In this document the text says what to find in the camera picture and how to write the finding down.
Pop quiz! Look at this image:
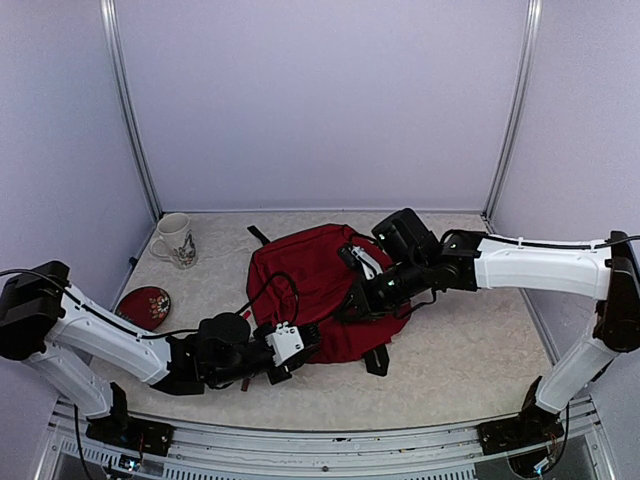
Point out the aluminium frame post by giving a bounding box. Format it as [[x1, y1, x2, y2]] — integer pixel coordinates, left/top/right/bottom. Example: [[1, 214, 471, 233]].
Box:
[[482, 0, 544, 227], [100, 0, 163, 222]]

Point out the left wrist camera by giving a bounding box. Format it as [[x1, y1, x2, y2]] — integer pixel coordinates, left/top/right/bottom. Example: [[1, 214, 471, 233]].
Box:
[[265, 322, 321, 367]]

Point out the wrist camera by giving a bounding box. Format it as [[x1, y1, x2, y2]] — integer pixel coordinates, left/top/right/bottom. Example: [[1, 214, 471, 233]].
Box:
[[338, 244, 383, 280], [265, 322, 321, 367]]

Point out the front aluminium rail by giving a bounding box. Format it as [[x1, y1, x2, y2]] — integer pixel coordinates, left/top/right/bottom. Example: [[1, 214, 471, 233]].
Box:
[[34, 397, 622, 479]]

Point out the red backpack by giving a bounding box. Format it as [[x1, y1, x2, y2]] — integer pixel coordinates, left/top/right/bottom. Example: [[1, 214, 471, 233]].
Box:
[[246, 224, 411, 377]]

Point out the red patterned dish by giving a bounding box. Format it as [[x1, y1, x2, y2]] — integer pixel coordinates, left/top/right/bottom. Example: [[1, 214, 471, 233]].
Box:
[[115, 286, 172, 331]]

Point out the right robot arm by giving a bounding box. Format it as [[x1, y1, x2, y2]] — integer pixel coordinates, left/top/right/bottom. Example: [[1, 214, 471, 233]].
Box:
[[338, 208, 639, 444]]

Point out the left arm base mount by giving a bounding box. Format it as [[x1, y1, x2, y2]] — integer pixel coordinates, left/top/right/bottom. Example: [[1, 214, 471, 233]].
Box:
[[86, 418, 174, 457]]

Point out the left aluminium frame post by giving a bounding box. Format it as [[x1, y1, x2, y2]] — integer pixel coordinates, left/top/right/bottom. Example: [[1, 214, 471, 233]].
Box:
[[100, 0, 163, 222]]

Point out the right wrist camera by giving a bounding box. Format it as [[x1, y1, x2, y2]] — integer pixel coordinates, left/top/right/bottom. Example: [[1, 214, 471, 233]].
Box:
[[338, 244, 383, 280]]

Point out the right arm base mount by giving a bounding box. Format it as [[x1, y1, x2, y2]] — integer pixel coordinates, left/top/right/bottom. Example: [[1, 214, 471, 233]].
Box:
[[477, 417, 564, 455]]

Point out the white ceramic mug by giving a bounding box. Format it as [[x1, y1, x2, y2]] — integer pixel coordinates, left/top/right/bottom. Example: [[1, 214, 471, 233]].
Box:
[[149, 213, 198, 270]]

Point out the right aluminium frame post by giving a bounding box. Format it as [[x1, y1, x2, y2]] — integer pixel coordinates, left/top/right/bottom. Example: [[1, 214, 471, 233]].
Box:
[[482, 0, 544, 227]]

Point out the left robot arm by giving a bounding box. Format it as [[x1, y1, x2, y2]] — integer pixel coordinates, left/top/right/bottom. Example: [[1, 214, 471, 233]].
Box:
[[1, 261, 321, 445]]

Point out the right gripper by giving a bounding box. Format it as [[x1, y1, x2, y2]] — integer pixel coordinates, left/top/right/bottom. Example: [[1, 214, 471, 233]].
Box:
[[333, 254, 430, 321]]

